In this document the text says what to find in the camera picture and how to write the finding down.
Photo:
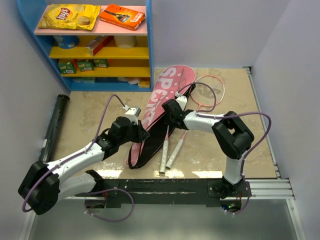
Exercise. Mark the blue shelf unit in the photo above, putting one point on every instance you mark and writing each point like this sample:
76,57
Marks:
134,62

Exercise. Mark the green carton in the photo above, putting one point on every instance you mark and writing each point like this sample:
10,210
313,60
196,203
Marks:
101,63
85,65
67,67

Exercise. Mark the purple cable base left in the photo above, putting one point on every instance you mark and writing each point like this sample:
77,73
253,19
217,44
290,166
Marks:
113,205

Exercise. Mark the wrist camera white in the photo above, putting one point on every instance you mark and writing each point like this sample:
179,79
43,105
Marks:
132,113
181,100

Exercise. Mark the crumpled white wrapper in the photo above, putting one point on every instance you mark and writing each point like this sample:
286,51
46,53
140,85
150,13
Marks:
129,80

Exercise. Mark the red foil snack box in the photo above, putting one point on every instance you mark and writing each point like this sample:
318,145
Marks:
94,46

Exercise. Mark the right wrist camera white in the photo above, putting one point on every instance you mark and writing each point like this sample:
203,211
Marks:
181,100

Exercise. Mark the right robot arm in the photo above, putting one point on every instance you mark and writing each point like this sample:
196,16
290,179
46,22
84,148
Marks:
233,136

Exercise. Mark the green carton left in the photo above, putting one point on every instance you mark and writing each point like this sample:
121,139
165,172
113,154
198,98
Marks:
67,67

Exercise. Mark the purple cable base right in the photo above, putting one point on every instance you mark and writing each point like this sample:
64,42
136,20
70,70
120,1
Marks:
237,207

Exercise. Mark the purple cable base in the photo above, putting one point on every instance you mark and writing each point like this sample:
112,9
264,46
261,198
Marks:
237,207
113,205

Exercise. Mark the orange razor box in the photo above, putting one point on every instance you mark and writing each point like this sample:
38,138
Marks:
123,17

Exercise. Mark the blue snack canister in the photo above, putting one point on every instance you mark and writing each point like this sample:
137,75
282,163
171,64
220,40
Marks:
66,41

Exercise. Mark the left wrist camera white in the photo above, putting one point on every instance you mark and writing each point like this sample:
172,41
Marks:
132,113

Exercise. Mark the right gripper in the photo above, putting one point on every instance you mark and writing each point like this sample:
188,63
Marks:
168,121

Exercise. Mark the green carton middle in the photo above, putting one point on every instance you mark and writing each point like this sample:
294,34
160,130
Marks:
85,65

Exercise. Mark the yellow sponge bottom shelf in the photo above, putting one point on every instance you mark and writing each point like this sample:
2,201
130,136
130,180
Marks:
144,82

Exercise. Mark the yellow Lays chips bag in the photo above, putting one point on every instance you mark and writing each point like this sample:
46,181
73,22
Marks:
70,16

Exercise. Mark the cream paper cup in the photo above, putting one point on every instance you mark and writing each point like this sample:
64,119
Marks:
125,41

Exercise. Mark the pink racket cover bag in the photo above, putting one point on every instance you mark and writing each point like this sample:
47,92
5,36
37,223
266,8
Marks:
171,80

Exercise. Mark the green carton right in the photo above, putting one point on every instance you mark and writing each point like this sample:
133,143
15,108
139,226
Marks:
101,63

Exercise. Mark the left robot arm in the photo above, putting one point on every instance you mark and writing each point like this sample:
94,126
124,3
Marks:
42,184

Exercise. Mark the black shuttlecock tube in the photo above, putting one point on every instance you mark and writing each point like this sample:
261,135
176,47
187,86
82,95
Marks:
54,129

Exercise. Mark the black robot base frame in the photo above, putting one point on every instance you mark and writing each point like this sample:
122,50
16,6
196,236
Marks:
176,191

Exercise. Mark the pink badminton racket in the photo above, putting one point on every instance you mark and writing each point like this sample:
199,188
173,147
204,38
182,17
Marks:
164,156
209,93

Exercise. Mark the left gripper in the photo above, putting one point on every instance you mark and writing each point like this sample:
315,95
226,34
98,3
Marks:
142,134

